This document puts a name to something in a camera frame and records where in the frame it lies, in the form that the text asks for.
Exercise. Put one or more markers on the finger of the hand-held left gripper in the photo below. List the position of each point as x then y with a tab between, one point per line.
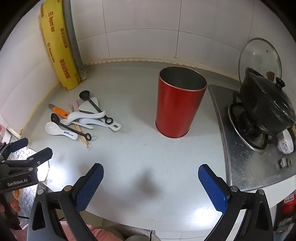
40	155
17	144

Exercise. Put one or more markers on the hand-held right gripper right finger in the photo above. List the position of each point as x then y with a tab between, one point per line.
211	190

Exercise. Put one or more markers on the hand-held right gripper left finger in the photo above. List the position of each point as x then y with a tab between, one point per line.
90	187

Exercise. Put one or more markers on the white printed ceramic spoon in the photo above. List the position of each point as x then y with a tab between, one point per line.
62	131

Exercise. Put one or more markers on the sleeved wooden chopsticks pair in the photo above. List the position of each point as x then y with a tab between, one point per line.
79	132

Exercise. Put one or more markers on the white spoon with hole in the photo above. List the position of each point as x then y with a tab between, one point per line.
112	125

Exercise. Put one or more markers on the white dotted rice paddle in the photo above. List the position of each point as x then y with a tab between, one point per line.
89	104

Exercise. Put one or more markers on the red metal canister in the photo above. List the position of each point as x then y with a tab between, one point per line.
178	109

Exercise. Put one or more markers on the person's left hand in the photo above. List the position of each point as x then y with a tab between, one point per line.
16	205

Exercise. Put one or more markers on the stainless steel gas stove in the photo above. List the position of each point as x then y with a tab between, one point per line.
242	166

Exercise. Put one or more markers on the person's pink clothing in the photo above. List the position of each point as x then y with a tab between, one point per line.
101	234

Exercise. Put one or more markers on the grey mesh cushion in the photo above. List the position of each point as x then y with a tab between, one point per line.
138	233

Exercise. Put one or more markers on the metal stove knob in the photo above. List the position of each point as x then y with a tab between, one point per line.
282	162
289	161

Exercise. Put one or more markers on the red container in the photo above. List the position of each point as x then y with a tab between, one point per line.
289	205

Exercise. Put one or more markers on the small white ceramic bowl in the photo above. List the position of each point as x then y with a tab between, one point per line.
285	142

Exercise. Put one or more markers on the black kettle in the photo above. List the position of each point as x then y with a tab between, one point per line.
266	104

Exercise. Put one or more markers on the yellow cling film roll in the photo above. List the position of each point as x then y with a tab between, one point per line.
57	41

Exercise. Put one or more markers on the grey vertical pipe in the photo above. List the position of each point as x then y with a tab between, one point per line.
72	34

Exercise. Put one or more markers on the glass pot lid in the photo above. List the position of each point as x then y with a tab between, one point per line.
259	58

